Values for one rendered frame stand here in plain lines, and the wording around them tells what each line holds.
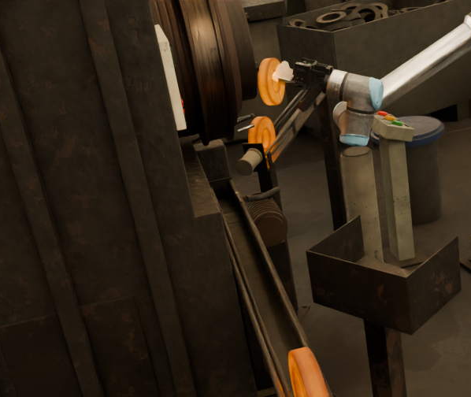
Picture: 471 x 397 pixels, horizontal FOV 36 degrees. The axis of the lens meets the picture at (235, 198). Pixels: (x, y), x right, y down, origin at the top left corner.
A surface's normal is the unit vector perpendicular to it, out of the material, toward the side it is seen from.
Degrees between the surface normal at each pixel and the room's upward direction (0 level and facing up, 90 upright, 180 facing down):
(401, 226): 90
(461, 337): 0
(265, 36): 90
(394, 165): 90
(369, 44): 90
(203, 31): 66
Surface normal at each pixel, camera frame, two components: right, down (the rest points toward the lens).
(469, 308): -0.17, -0.91
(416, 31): 0.41, 0.28
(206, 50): 0.13, 0.14
